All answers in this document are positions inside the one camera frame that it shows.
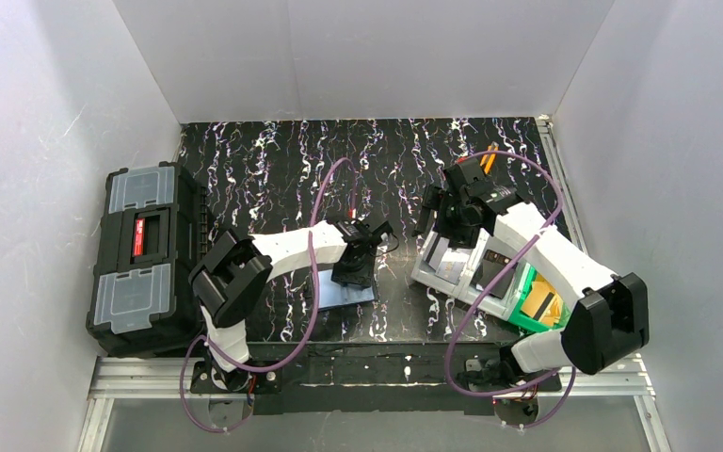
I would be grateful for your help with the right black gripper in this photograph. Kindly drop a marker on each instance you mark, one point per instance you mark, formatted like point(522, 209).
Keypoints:
point(443, 203)

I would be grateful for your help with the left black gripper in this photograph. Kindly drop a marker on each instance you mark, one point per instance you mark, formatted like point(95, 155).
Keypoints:
point(354, 268)

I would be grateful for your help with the gold VIP card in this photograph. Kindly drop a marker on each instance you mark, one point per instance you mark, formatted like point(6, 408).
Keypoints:
point(543, 304)

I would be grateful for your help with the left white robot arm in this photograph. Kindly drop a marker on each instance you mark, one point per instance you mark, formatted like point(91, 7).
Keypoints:
point(232, 276)

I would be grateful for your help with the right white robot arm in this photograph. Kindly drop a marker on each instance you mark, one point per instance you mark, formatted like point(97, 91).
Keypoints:
point(609, 313)

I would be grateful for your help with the white cards in left bin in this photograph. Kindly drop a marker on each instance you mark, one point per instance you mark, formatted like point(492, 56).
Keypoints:
point(440, 251)

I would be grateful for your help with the black cards in middle bin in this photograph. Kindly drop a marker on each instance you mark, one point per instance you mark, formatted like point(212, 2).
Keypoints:
point(492, 264)

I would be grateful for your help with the grey bin left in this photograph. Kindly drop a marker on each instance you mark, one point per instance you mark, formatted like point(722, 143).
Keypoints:
point(426, 274)

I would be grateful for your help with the orange black utility knife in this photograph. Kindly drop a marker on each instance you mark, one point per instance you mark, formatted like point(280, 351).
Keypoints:
point(487, 160)

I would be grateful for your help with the green bin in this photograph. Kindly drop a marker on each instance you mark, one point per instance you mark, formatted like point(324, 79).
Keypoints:
point(527, 275)

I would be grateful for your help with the black tool box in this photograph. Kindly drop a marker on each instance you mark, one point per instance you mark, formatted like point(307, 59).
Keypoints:
point(152, 234)

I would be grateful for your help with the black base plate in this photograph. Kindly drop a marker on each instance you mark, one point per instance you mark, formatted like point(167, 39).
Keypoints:
point(345, 377)

